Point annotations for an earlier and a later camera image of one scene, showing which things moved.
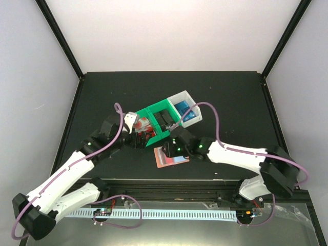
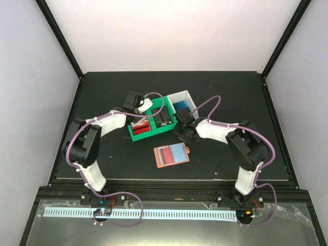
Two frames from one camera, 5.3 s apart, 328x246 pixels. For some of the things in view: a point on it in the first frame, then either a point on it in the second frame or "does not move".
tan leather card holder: (162, 160) does not move
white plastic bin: (181, 97) does not move
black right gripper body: (185, 150) to (182, 134)
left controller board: (102, 211) does not move
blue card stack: (182, 107) does not move
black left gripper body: (134, 143) to (136, 113)
